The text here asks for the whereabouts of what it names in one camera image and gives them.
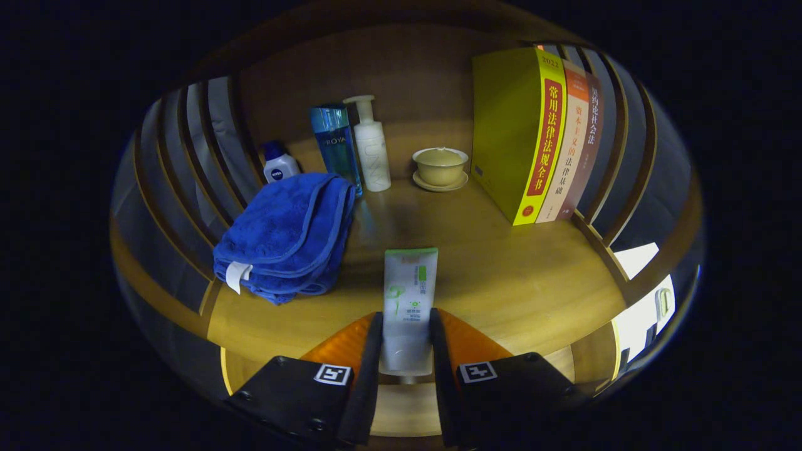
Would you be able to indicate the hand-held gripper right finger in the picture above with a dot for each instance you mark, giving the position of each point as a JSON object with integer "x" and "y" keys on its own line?
{"x": 442, "y": 376}

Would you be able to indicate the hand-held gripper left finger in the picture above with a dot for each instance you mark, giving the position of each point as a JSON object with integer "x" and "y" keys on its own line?
{"x": 369, "y": 376}

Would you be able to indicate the white and green tube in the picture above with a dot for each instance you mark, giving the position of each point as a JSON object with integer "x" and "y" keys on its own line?
{"x": 410, "y": 294}

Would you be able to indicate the white side cabinet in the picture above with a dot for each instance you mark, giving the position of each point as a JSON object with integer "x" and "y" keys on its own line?
{"x": 636, "y": 313}

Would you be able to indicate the wooden cabinet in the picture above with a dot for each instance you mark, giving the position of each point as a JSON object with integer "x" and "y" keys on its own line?
{"x": 407, "y": 75}

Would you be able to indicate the folded blue towel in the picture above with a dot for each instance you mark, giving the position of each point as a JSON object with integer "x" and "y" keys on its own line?
{"x": 282, "y": 225}

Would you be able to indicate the beige lidded tea bowl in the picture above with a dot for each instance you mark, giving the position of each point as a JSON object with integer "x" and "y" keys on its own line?
{"x": 440, "y": 169}

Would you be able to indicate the white pump bottle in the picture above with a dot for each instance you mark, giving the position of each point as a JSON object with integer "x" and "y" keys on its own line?
{"x": 373, "y": 156}

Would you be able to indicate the small white blue-capped bottle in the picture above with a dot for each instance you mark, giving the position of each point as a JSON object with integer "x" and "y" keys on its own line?
{"x": 280, "y": 168}

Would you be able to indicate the tall blue bottle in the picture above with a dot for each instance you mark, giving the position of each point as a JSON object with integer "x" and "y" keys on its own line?
{"x": 335, "y": 144}

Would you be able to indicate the thick yellow book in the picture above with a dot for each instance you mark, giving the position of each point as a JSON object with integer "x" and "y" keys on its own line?
{"x": 501, "y": 125}

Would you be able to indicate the orange and white book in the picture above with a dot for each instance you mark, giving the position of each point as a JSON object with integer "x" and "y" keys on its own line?
{"x": 573, "y": 144}

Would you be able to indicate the brown book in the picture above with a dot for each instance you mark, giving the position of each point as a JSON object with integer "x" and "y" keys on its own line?
{"x": 592, "y": 138}

